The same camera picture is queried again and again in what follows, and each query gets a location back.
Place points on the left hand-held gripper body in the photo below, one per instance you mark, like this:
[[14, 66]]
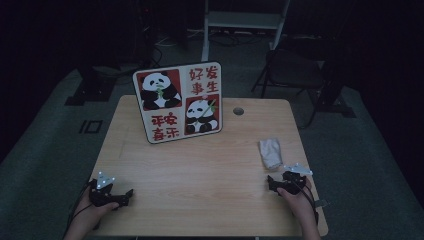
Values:
[[101, 195]]

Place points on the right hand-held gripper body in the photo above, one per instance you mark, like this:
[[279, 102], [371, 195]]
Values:
[[293, 185]]

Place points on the panda picture board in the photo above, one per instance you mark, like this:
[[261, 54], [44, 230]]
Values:
[[176, 103]]

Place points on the person's left hand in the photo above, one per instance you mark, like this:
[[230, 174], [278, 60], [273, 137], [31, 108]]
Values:
[[90, 213]]

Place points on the person's right hand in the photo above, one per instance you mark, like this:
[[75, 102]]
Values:
[[301, 206]]

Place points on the grey tape strip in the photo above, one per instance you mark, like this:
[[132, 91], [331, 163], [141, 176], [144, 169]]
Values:
[[321, 203]]

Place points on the black stand base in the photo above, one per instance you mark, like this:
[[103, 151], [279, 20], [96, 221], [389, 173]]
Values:
[[95, 88], [333, 100]]

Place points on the black folding chair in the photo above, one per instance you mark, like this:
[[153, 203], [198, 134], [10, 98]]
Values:
[[293, 71]]

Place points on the dark equipment rack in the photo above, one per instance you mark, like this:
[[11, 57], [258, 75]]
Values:
[[145, 33]]

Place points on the white metal stand frame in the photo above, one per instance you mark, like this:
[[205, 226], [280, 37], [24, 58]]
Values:
[[243, 20]]

